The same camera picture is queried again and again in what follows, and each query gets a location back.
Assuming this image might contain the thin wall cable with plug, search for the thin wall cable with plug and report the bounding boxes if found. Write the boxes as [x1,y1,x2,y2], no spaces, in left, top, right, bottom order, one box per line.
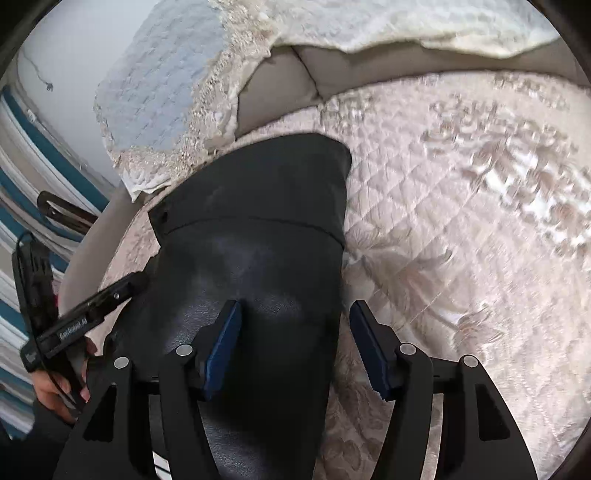
[19,48,55,93]

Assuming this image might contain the beige quilted sofa cover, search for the beige quilted sofa cover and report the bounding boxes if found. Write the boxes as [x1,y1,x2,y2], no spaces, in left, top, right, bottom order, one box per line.
[108,69,591,480]

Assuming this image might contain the blue and white striped panel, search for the blue and white striped panel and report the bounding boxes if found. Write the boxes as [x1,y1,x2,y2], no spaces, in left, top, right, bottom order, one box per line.
[0,83,114,439]

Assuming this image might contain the person's left hand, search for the person's left hand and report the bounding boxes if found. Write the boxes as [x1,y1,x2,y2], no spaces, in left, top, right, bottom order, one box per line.
[34,338,99,423]

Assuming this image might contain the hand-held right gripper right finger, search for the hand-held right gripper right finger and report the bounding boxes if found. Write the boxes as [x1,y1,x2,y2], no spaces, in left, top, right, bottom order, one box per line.
[348,299,539,480]

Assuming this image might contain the black leather pants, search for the black leather pants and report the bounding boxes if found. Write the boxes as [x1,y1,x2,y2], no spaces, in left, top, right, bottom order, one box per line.
[108,131,352,480]

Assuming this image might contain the blue quilted lace-edged cloth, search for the blue quilted lace-edged cloth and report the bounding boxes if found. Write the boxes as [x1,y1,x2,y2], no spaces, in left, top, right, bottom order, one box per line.
[93,0,278,201]

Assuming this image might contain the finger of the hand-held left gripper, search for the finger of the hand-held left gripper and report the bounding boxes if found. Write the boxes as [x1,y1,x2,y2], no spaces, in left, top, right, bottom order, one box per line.
[85,271,149,324]

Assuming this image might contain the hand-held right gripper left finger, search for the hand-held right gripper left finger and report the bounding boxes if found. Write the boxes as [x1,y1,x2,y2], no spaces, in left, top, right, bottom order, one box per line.
[53,299,244,480]

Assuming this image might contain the black chair frame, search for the black chair frame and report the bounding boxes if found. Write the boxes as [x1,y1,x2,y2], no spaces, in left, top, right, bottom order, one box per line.
[37,191,100,234]

